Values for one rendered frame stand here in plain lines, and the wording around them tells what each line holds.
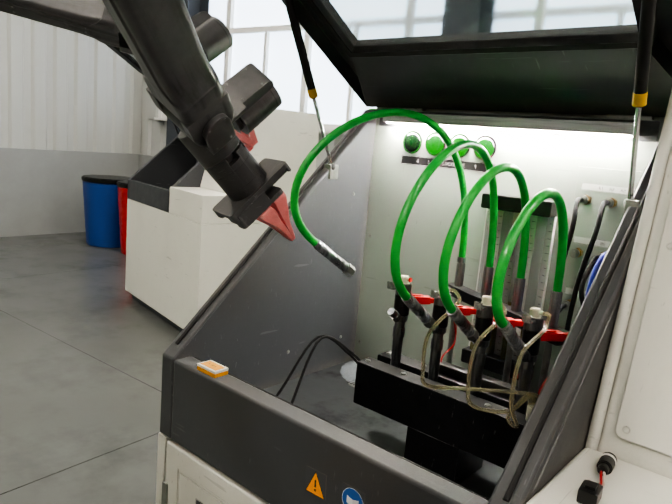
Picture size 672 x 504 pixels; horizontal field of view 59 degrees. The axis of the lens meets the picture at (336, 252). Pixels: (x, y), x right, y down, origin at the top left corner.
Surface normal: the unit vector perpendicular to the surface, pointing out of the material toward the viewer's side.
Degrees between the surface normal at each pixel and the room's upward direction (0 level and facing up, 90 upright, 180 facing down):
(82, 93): 90
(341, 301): 90
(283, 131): 90
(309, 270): 90
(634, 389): 76
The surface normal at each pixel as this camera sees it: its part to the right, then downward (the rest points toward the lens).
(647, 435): -0.62, -0.16
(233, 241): 0.62, 0.19
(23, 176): 0.79, 0.18
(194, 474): -0.65, 0.08
